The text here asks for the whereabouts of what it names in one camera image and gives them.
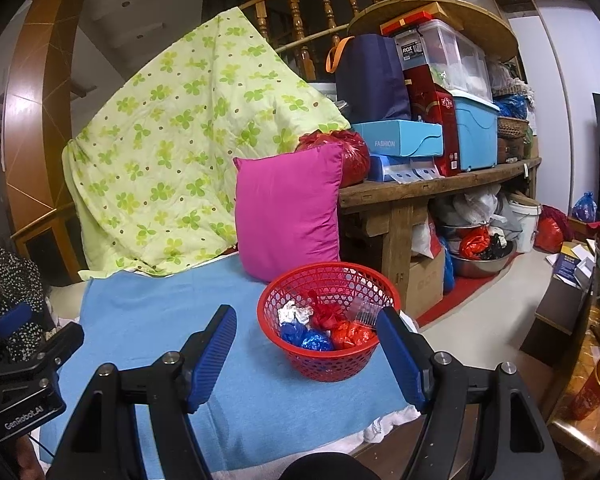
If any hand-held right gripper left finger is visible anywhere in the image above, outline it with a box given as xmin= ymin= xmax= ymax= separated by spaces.
xmin=47 ymin=304 xmax=238 ymax=480

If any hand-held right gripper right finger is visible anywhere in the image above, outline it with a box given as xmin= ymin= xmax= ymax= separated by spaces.
xmin=375 ymin=306 xmax=566 ymax=480

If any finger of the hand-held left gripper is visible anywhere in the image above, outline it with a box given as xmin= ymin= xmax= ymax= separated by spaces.
xmin=0 ymin=302 xmax=34 ymax=339

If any pale plastic wrapper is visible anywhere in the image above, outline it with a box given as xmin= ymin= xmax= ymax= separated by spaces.
xmin=347 ymin=292 xmax=386 ymax=331

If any red plastic mesh basket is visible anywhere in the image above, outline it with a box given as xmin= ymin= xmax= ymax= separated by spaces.
xmin=257 ymin=261 xmax=402 ymax=383

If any white paper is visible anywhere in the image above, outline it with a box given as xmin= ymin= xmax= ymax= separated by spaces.
xmin=277 ymin=300 xmax=315 ymax=328

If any blue plastic bag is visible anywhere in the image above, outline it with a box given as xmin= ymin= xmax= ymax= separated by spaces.
xmin=280 ymin=322 xmax=335 ymax=353

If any black white dotted cloth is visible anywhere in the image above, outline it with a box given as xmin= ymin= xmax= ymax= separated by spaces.
xmin=0 ymin=241 xmax=48 ymax=361

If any brown cardboard box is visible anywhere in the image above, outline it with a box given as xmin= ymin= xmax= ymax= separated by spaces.
xmin=407 ymin=245 xmax=446 ymax=318

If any blue towel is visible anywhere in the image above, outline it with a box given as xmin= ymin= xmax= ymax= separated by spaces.
xmin=40 ymin=260 xmax=421 ymax=471

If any red floor mat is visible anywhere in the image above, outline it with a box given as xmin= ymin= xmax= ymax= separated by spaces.
xmin=417 ymin=252 xmax=523 ymax=328

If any blue plastic sack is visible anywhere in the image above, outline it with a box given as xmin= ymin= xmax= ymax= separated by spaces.
xmin=439 ymin=237 xmax=456 ymax=295

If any steel basin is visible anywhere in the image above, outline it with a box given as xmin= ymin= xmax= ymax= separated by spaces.
xmin=447 ymin=237 xmax=518 ymax=278

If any orange red plastic bag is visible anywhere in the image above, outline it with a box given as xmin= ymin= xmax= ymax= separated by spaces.
xmin=459 ymin=226 xmax=492 ymax=259

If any pink pillow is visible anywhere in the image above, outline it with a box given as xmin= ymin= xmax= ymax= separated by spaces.
xmin=232 ymin=141 xmax=345 ymax=283

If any open brown box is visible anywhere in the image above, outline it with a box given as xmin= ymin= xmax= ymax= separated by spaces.
xmin=520 ymin=240 xmax=600 ymax=366

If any white plastic bag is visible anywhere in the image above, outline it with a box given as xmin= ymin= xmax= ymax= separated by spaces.
xmin=452 ymin=187 xmax=503 ymax=226

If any rough wooden table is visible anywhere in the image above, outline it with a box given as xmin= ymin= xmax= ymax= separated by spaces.
xmin=337 ymin=156 xmax=543 ymax=311

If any white bucket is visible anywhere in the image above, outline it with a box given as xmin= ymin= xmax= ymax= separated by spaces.
xmin=505 ymin=199 xmax=542 ymax=253

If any blue white packet box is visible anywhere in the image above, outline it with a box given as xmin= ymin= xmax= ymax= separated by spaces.
xmin=367 ymin=154 xmax=443 ymax=183

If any large red plastic bag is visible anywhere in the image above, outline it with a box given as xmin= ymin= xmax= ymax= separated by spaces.
xmin=534 ymin=205 xmax=573 ymax=254

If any glossy wooden side table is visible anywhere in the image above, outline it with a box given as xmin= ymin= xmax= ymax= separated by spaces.
xmin=545 ymin=240 xmax=600 ymax=480

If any gold red tube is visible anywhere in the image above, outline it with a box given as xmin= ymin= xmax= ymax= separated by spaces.
xmin=570 ymin=355 xmax=600 ymax=423

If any shiny red bag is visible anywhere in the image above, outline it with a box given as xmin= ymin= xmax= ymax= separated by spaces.
xmin=295 ymin=129 xmax=372 ymax=188

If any light blue cardboard box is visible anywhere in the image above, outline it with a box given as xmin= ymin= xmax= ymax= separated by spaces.
xmin=351 ymin=120 xmax=443 ymax=158

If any green floral quilt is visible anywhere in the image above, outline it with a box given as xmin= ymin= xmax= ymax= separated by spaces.
xmin=61 ymin=6 xmax=353 ymax=281

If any blue storage bin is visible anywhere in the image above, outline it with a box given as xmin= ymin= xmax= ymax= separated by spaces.
xmin=450 ymin=90 xmax=501 ymax=171

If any small blue knotted bag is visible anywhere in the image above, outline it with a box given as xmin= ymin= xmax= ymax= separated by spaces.
xmin=571 ymin=191 xmax=596 ymax=223

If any dark red gift box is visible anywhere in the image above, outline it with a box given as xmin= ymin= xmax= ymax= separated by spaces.
xmin=402 ymin=65 xmax=461 ymax=177

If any wicker basket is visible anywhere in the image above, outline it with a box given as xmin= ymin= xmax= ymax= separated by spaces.
xmin=497 ymin=116 xmax=531 ymax=138

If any navy tote bag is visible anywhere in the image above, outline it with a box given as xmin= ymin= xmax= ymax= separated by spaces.
xmin=325 ymin=34 xmax=412 ymax=123

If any clear storage bin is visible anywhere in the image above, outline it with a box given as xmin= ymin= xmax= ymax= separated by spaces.
xmin=395 ymin=19 xmax=493 ymax=103

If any flat red box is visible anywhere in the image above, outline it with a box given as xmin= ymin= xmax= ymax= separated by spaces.
xmin=380 ymin=10 xmax=433 ymax=36

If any round wooden board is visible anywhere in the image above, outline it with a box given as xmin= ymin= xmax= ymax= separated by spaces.
xmin=347 ymin=0 xmax=520 ymax=63

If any wooden stair railing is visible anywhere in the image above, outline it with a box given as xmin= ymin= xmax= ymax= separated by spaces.
xmin=240 ymin=0 xmax=431 ymax=81

